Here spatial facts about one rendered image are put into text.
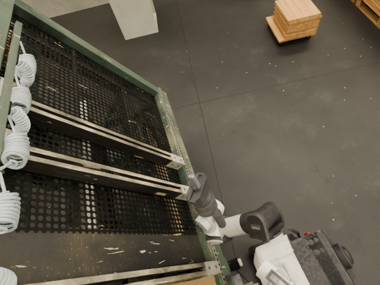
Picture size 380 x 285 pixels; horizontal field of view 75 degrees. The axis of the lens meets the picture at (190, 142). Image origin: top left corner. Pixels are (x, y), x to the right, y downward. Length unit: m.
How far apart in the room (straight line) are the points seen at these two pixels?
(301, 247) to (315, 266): 0.07
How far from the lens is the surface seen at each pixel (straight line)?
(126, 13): 4.43
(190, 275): 1.28
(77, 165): 1.10
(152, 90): 2.14
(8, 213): 0.74
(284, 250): 1.07
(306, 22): 3.84
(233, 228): 1.19
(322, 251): 1.05
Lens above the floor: 2.40
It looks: 57 degrees down
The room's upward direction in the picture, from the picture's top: 17 degrees counter-clockwise
